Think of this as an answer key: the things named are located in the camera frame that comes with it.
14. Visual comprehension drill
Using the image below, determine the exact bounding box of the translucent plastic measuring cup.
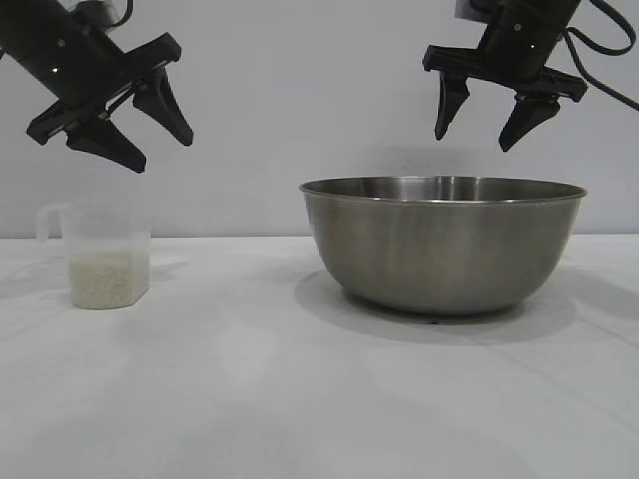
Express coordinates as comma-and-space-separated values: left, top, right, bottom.
35, 201, 153, 310

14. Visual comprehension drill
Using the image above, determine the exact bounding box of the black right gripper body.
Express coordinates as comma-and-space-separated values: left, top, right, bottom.
422, 0, 589, 104

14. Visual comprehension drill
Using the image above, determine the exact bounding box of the stainless steel mixing bowl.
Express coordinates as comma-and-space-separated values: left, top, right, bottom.
298, 174, 589, 316

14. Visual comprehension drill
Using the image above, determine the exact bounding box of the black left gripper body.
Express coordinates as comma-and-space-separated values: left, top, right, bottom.
0, 0, 182, 147

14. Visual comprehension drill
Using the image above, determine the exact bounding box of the white uncooked rice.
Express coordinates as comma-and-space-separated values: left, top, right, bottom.
69, 250, 151, 309

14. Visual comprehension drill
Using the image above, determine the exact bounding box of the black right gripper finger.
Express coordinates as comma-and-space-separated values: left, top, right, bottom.
498, 94, 565, 154
433, 71, 473, 142

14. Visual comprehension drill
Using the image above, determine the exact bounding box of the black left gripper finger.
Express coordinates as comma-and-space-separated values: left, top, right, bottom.
66, 117, 147, 175
132, 66, 195, 148

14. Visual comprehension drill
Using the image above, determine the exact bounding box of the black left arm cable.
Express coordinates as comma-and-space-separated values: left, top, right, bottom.
110, 0, 137, 27

